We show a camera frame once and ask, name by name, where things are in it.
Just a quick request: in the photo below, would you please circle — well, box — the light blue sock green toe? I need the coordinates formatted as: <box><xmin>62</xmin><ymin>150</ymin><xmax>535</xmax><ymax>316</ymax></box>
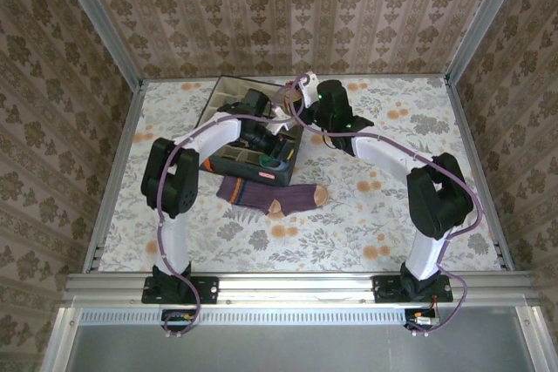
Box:
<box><xmin>260</xmin><ymin>153</ymin><xmax>289</xmax><ymax>172</ymax></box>

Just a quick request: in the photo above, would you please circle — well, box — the beige sock with red toe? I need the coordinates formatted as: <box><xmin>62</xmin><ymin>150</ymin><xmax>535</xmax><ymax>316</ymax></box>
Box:
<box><xmin>281</xmin><ymin>86</ymin><xmax>306</xmax><ymax>117</ymax></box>

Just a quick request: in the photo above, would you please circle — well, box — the dark fabric divider organizer box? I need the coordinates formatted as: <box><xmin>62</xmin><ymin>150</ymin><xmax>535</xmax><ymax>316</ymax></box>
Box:
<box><xmin>197</xmin><ymin>74</ymin><xmax>305</xmax><ymax>187</ymax></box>

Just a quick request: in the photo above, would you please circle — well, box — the floral printed tablecloth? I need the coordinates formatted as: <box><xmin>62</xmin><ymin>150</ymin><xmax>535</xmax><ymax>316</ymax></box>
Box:
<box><xmin>98</xmin><ymin>75</ymin><xmax>502</xmax><ymax>273</ymax></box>

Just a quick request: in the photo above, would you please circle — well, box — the grey metal panel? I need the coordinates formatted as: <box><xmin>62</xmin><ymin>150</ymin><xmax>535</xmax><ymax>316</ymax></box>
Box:
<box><xmin>41</xmin><ymin>305</ymin><xmax>558</xmax><ymax>372</ymax></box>

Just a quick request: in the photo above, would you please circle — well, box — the black power connector box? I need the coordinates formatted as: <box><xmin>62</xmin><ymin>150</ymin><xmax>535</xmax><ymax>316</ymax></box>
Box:
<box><xmin>160</xmin><ymin>308</ymin><xmax>202</xmax><ymax>339</ymax></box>
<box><xmin>403</xmin><ymin>307</ymin><xmax>441</xmax><ymax>338</ymax></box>

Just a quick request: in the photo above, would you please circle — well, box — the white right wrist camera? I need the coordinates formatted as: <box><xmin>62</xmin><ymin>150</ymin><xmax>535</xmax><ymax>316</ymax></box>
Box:
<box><xmin>298</xmin><ymin>71</ymin><xmax>322</xmax><ymax>108</ymax></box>

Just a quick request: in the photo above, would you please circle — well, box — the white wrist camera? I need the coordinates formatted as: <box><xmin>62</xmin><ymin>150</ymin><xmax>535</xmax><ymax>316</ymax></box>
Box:
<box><xmin>261</xmin><ymin>117</ymin><xmax>298</xmax><ymax>136</ymax></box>
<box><xmin>298</xmin><ymin>71</ymin><xmax>322</xmax><ymax>108</ymax></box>

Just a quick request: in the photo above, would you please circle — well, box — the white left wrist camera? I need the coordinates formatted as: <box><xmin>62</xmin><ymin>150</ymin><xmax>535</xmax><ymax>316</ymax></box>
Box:
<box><xmin>261</xmin><ymin>117</ymin><xmax>298</xmax><ymax>136</ymax></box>

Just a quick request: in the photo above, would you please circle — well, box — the thin aluminium table edge rail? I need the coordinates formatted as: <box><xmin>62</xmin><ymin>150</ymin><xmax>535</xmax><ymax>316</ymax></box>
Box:
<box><xmin>141</xmin><ymin>71</ymin><xmax>450</xmax><ymax>82</ymax></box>

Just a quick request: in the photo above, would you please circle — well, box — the long aluminium mounting rail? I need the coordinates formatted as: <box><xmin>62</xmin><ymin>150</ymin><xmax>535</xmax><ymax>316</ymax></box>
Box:
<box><xmin>64</xmin><ymin>270</ymin><xmax>536</xmax><ymax>307</ymax></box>

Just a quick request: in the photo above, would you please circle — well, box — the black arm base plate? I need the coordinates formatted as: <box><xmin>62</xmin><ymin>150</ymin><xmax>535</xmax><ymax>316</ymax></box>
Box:
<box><xmin>373</xmin><ymin>275</ymin><xmax>454</xmax><ymax>304</ymax></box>
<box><xmin>142</xmin><ymin>276</ymin><xmax>219</xmax><ymax>305</ymax></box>

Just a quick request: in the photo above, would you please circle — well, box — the aluminium table side rail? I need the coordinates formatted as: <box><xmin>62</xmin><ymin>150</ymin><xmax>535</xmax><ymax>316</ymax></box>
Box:
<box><xmin>85</xmin><ymin>82</ymin><xmax>146</xmax><ymax>275</ymax></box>
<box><xmin>444</xmin><ymin>75</ymin><xmax>515</xmax><ymax>272</ymax></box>

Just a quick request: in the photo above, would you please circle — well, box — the slotted grey cable tray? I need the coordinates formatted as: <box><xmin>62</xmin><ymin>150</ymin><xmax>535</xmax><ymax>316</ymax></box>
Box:
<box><xmin>77</xmin><ymin>307</ymin><xmax>413</xmax><ymax>326</ymax></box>

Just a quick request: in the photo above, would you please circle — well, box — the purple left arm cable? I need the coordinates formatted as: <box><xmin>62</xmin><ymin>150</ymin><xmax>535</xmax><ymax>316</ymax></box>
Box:
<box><xmin>156</xmin><ymin>84</ymin><xmax>306</xmax><ymax>339</ymax></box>

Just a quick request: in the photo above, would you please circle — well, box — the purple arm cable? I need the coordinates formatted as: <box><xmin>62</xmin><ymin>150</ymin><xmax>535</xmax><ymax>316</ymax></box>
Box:
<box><xmin>156</xmin><ymin>84</ymin><xmax>306</xmax><ymax>339</ymax></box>
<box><xmin>278</xmin><ymin>75</ymin><xmax>483</xmax><ymax>339</ymax></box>

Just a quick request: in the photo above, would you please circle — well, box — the aluminium frame post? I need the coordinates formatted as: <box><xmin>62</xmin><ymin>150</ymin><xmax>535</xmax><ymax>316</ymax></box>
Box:
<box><xmin>444</xmin><ymin>0</ymin><xmax>531</xmax><ymax>85</ymax></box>
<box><xmin>50</xmin><ymin>0</ymin><xmax>145</xmax><ymax>88</ymax></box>

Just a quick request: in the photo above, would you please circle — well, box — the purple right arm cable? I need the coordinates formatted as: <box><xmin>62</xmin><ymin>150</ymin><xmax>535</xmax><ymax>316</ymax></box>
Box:
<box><xmin>278</xmin><ymin>75</ymin><xmax>483</xmax><ymax>339</ymax></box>

